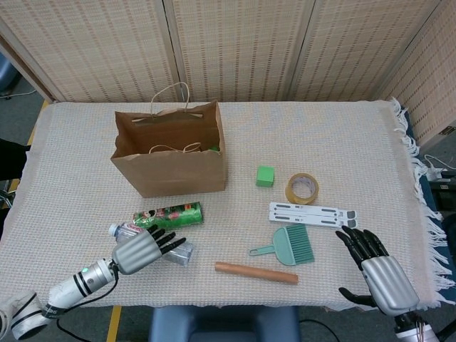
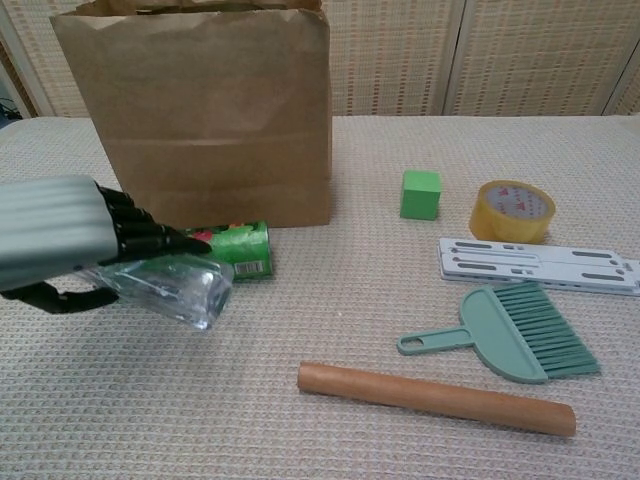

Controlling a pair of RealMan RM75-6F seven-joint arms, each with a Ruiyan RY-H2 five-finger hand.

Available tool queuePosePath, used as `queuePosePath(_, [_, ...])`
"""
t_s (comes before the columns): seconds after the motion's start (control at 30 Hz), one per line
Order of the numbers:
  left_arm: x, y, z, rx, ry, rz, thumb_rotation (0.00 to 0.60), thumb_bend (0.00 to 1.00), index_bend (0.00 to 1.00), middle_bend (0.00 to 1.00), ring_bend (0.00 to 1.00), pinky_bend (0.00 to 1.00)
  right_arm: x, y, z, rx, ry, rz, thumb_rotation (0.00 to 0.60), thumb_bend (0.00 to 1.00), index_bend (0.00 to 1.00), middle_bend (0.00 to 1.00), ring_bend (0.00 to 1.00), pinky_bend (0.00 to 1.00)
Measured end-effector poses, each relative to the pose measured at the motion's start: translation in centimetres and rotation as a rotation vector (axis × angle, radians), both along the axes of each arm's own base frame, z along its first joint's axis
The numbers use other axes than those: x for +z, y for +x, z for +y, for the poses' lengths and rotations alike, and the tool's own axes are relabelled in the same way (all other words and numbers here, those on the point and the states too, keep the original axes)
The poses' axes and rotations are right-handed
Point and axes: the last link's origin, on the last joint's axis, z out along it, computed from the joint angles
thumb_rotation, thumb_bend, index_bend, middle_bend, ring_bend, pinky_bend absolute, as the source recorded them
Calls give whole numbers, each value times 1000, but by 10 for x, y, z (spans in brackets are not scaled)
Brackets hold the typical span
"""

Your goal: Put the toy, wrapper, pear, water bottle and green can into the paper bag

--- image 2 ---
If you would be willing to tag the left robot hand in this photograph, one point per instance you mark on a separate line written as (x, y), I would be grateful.
(50, 230)

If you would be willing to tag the clear plastic water bottle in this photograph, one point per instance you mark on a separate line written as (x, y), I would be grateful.
(175, 295)

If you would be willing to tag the green chip canister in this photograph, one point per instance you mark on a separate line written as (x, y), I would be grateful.
(245, 250)

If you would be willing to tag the brown paper bag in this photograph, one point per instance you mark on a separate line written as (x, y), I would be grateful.
(200, 125)

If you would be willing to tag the green cube block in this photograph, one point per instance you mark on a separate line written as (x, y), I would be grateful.
(420, 197)

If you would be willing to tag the green hand brush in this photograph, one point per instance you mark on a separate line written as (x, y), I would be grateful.
(495, 330)

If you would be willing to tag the beige woven tablecloth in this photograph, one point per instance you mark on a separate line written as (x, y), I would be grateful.
(200, 425)

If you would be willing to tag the bamboo folding screen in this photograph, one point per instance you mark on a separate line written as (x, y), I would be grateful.
(400, 50)

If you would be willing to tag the wooden rolling pin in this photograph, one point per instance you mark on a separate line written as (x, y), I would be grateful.
(425, 397)

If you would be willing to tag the yellowish packing tape roll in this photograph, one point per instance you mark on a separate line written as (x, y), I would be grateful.
(500, 225)

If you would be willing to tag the white plastic bracket plate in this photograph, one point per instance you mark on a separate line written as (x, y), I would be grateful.
(525, 265)

